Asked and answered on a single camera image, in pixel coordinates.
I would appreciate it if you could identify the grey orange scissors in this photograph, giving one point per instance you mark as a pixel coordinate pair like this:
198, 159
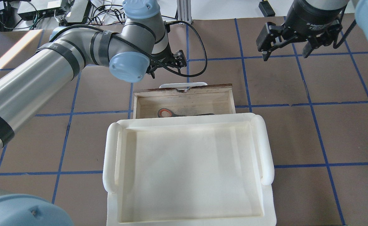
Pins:
168, 113

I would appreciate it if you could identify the white drawer handle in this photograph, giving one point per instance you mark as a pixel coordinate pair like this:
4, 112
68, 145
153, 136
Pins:
182, 85

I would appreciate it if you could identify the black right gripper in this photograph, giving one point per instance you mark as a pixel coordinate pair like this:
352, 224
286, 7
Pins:
316, 19

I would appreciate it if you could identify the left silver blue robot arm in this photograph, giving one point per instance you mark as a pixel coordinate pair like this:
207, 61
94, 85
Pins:
141, 48

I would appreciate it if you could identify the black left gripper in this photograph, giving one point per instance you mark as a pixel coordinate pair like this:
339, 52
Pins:
162, 59

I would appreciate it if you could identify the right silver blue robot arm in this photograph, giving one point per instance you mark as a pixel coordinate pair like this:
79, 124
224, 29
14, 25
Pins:
361, 19

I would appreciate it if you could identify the white plastic crate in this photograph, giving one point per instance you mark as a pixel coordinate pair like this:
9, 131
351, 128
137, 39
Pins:
189, 171

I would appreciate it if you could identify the wooden drawer with brown front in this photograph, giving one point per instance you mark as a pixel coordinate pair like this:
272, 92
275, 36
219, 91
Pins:
217, 99

